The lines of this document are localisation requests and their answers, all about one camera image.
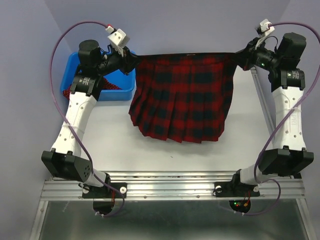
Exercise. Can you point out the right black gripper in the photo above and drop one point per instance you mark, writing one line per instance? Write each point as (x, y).
(246, 57)

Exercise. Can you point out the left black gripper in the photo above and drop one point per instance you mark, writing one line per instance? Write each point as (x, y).
(126, 63)

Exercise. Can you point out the red white-dotted skirt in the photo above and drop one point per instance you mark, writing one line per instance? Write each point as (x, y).
(106, 86)

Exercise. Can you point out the red navy plaid skirt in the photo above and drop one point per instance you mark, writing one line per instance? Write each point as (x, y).
(184, 97)

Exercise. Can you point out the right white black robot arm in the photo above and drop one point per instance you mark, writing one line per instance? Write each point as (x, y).
(289, 154)

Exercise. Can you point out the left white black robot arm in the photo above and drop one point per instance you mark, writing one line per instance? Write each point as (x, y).
(64, 159)

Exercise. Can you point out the blue plastic bin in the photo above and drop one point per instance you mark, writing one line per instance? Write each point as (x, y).
(125, 82)

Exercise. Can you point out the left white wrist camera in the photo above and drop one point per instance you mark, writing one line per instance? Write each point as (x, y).
(117, 37)

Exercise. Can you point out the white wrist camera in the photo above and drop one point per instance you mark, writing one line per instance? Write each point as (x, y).
(117, 37)
(264, 29)

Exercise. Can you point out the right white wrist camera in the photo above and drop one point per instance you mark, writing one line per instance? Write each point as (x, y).
(264, 29)

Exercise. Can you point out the aluminium table frame rail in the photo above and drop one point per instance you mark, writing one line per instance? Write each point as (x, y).
(171, 186)

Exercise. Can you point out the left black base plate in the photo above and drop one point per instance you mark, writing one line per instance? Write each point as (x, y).
(92, 192)

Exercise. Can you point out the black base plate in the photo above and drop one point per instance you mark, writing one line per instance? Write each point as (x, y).
(227, 189)
(92, 192)

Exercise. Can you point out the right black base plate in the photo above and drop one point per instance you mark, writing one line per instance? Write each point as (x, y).
(227, 189)

